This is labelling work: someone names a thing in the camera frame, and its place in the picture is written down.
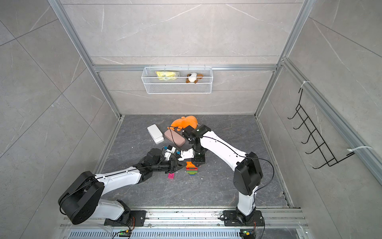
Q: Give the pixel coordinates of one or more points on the brown white plush toy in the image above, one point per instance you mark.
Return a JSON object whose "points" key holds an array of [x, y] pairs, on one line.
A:
{"points": [[194, 78]]}

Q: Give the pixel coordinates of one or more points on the orange plush whale toy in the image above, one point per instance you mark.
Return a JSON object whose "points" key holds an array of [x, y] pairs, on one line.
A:
{"points": [[184, 122]]}

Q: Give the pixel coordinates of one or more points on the black wire hook rack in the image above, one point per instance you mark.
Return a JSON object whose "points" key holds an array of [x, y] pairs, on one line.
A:
{"points": [[315, 136]]}

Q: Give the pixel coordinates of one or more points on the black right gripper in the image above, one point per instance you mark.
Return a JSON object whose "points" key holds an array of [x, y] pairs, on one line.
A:
{"points": [[198, 161]]}

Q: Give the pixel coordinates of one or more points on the pink rectangular case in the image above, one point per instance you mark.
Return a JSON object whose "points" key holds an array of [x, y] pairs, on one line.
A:
{"points": [[174, 137]]}

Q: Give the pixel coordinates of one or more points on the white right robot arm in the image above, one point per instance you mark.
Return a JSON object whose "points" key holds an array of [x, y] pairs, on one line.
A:
{"points": [[246, 167]]}

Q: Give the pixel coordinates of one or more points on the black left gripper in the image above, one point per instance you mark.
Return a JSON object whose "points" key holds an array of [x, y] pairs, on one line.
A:
{"points": [[173, 165]]}

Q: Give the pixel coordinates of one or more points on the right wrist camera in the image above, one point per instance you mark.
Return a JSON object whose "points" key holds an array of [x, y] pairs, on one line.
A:
{"points": [[185, 154]]}

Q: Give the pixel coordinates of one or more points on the orange lego brick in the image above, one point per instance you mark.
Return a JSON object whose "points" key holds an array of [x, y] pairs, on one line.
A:
{"points": [[189, 164]]}

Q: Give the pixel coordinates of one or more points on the white wire wall basket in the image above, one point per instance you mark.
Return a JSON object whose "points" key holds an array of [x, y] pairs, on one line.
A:
{"points": [[179, 86]]}

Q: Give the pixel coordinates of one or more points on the white rectangular box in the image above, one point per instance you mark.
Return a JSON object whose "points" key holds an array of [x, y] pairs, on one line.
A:
{"points": [[155, 133]]}

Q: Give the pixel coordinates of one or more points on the yellow packet in basket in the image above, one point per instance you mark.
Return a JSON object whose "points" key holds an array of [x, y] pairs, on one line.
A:
{"points": [[167, 75]]}

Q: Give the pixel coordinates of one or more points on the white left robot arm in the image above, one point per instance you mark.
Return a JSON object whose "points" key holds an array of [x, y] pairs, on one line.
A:
{"points": [[83, 199]]}

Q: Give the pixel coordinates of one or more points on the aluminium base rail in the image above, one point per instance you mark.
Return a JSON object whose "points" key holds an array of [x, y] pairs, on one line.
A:
{"points": [[193, 223]]}

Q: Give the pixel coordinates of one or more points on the red lego brick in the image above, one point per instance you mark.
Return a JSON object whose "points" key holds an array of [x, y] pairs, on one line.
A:
{"points": [[191, 169]]}

